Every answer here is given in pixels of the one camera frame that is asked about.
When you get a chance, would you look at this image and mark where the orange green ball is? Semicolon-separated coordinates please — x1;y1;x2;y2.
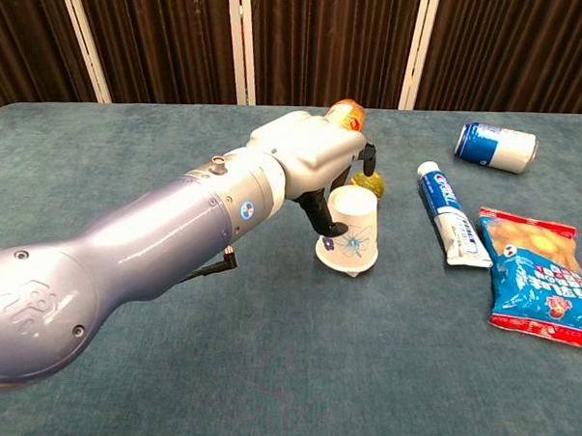
347;169;387;201

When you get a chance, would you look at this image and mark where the orange juice bottle black cap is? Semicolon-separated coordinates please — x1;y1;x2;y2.
323;96;368;133

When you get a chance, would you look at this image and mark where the white screen frame post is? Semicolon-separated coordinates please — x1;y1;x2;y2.
397;0;439;112
51;0;118;105
222;0;261;107

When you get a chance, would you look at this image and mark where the blue white drink can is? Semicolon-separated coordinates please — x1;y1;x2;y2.
453;121;540;176

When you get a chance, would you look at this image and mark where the blue white toothpaste tube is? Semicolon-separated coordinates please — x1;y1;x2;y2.
411;160;498;269

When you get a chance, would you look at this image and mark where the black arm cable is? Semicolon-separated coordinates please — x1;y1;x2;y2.
178;244;240;287

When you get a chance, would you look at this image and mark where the blue red snack bag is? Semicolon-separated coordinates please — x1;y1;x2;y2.
472;206;582;351

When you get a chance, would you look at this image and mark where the white paper cup flower print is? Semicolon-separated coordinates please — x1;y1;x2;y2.
314;182;383;277

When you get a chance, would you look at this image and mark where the dark brown pleated curtain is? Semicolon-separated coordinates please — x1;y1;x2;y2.
0;0;582;140

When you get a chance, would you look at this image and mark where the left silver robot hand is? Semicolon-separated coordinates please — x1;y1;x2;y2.
241;108;380;240

